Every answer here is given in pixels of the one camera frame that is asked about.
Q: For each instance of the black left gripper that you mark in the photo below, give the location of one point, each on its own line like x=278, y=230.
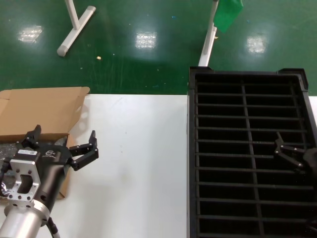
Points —
x=53, y=173

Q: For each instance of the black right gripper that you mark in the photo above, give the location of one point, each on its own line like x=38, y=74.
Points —
x=312, y=158

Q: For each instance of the grey translucent antistatic bag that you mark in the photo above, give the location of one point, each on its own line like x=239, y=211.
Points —
x=6, y=151

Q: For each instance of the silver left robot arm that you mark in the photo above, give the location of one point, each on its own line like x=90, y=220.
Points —
x=19, y=220

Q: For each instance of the brown cardboard box with lid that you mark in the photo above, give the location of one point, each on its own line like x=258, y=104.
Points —
x=37, y=111

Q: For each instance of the black slotted plastic container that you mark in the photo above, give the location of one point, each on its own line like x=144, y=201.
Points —
x=192, y=148

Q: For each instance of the white T-shaped table leg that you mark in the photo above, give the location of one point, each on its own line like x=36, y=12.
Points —
x=74, y=32

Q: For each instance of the white straight table leg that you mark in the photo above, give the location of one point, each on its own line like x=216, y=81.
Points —
x=207, y=47

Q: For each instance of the green table cloth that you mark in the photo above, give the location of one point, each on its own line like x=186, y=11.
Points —
x=226, y=15

